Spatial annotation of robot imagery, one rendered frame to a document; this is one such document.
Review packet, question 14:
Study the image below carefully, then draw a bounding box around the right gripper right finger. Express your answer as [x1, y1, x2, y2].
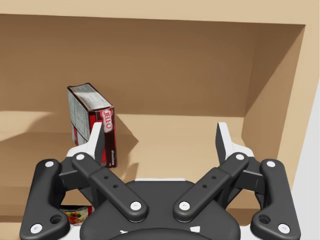
[172, 121, 302, 238]

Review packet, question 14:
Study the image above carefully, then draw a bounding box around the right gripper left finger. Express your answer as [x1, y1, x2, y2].
[19, 121, 149, 238]

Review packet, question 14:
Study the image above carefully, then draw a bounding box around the red and white can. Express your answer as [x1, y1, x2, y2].
[59, 204, 91, 227]

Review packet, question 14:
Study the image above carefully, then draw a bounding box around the dark red carton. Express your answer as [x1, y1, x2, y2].
[66, 82, 118, 169]

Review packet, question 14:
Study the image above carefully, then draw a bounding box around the pale wooden shelf unit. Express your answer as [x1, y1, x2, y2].
[0, 0, 320, 228]

